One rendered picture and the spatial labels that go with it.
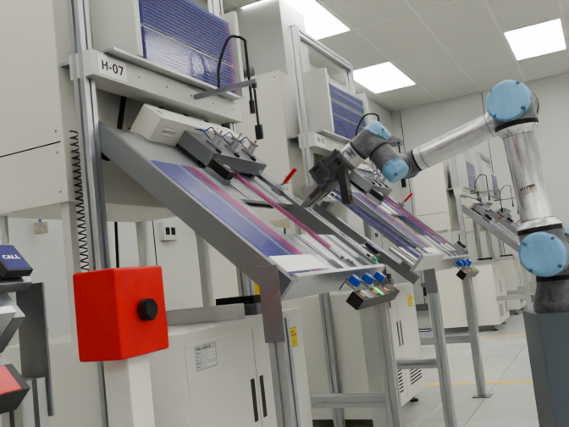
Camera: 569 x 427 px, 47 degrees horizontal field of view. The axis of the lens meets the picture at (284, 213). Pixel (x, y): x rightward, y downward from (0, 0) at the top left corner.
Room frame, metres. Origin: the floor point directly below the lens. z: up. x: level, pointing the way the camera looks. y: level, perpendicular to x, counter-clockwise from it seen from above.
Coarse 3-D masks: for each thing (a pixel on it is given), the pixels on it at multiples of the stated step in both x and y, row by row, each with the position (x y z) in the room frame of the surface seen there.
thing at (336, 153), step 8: (336, 152) 2.03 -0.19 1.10; (328, 160) 2.06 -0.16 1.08; (336, 160) 2.04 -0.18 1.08; (344, 160) 2.00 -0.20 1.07; (312, 168) 2.05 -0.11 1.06; (320, 168) 2.04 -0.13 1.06; (328, 168) 2.05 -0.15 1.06; (336, 168) 2.03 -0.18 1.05; (352, 168) 2.02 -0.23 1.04; (312, 176) 2.05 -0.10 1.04; (320, 176) 2.04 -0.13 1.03; (328, 176) 2.03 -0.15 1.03; (336, 176) 2.03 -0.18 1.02; (328, 184) 2.03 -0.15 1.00; (336, 184) 2.07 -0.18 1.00
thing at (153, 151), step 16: (112, 128) 1.76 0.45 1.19; (144, 144) 1.80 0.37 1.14; (160, 144) 1.90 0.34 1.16; (160, 160) 1.75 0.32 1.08; (176, 160) 1.85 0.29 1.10; (192, 160) 1.95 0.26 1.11; (256, 176) 2.26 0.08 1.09; (240, 192) 1.94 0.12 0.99; (256, 192) 2.04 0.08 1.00; (272, 192) 2.17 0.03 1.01; (272, 208) 2.20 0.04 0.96
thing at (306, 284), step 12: (300, 276) 1.50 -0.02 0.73; (312, 276) 1.57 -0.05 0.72; (324, 276) 1.65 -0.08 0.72; (336, 276) 1.73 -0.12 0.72; (348, 276) 1.82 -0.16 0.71; (360, 276) 1.92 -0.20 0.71; (300, 288) 1.55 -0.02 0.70; (312, 288) 1.63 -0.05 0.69; (324, 288) 1.71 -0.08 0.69; (336, 288) 1.80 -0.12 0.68
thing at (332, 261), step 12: (300, 240) 1.86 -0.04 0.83; (312, 240) 1.94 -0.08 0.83; (324, 240) 2.02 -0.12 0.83; (336, 240) 2.11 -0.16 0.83; (312, 252) 1.82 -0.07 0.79; (324, 252) 1.89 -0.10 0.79; (348, 252) 2.05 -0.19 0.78; (324, 264) 1.78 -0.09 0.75; (336, 264) 1.82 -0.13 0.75; (348, 264) 1.92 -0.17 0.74; (360, 264) 2.00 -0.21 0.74; (372, 264) 2.09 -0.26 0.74
